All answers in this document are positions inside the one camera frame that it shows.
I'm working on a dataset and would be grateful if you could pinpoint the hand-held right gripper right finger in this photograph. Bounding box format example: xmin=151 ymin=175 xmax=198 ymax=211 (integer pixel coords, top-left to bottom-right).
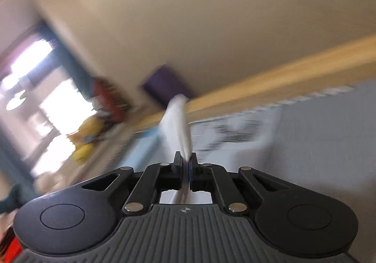
xmin=189 ymin=153 xmax=294 ymax=214

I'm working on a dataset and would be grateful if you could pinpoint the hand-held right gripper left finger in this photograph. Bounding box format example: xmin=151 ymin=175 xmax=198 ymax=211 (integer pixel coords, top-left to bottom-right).
xmin=80 ymin=151 xmax=184 ymax=217

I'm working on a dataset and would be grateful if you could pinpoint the white t-shirt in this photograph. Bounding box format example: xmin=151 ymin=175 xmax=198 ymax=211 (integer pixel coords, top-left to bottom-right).
xmin=159 ymin=94 xmax=212 ymax=205

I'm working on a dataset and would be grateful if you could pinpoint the yellow plush toy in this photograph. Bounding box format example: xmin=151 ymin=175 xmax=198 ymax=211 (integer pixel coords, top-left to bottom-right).
xmin=68 ymin=116 xmax=103 ymax=143
xmin=72 ymin=145 xmax=96 ymax=164

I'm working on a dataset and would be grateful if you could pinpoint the deer printed bed sheet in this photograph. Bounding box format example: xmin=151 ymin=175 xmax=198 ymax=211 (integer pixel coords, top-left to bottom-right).
xmin=112 ymin=79 xmax=376 ymax=240

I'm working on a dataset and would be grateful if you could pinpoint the bright window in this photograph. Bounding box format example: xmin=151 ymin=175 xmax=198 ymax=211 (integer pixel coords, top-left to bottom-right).
xmin=0 ymin=40 xmax=99 ymax=179

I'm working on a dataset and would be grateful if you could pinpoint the orange object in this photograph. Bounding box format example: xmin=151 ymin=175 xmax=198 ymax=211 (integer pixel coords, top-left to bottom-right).
xmin=0 ymin=232 xmax=23 ymax=263

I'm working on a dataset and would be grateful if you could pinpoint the wooden bed frame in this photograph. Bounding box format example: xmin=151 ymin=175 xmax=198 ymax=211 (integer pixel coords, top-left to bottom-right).
xmin=133 ymin=35 xmax=376 ymax=134

